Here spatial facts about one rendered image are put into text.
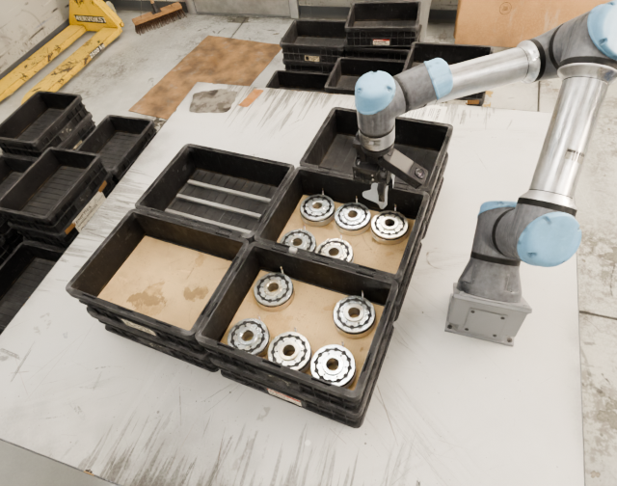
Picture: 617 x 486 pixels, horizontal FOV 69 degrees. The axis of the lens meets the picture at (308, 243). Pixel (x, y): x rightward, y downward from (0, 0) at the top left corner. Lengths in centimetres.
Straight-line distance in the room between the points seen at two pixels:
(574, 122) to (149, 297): 109
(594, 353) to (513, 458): 108
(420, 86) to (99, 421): 112
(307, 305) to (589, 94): 77
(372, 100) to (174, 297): 74
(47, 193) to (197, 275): 125
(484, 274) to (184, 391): 82
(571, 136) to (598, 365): 130
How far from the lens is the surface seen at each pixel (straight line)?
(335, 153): 154
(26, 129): 292
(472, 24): 379
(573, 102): 109
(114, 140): 273
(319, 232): 131
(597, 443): 207
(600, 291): 238
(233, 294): 116
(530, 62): 119
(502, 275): 115
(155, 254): 140
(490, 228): 113
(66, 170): 248
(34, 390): 151
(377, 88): 88
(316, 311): 116
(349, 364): 106
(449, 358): 126
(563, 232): 104
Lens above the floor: 184
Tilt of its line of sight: 51 degrees down
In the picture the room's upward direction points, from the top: 10 degrees counter-clockwise
